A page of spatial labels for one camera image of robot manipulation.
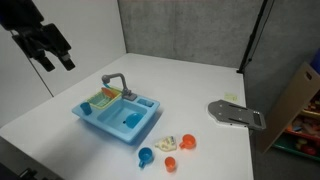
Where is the light blue toy sink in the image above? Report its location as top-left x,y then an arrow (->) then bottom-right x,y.
72,95 -> 160,144

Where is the black tripod pole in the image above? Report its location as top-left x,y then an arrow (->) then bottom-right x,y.
237,0 -> 270,74

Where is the cream toy detergent bottle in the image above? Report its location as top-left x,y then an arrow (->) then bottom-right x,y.
155,136 -> 177,152

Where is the yellow sticky note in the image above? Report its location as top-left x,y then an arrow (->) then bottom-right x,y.
224,93 -> 238,102

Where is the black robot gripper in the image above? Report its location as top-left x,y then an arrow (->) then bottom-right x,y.
12,23 -> 75,72

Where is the orange plate in rack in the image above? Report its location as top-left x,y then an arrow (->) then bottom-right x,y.
101,87 -> 116,99

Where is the orange mug with handle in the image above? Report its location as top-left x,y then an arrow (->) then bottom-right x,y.
179,134 -> 196,149

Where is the blue mug with handle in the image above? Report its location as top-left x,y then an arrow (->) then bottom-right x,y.
138,147 -> 154,168

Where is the blue bowl in sink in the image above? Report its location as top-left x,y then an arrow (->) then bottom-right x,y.
125,113 -> 143,129

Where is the grey toy faucet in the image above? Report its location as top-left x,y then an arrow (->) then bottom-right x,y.
101,73 -> 137,101

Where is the wooden toy shelf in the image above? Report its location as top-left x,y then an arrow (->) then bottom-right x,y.
257,63 -> 320,161

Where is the yellow green dish rack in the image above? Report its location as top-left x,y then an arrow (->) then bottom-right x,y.
87,88 -> 122,110

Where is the grey metal mounting plate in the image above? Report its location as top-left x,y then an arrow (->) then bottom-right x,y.
207,100 -> 266,131

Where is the orange handleless cup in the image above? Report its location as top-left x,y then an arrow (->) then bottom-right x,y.
164,156 -> 176,172

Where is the blue cup on sink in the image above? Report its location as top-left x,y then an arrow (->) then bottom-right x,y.
80,102 -> 92,115

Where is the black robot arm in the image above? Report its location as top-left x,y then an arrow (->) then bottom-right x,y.
0,0 -> 75,72

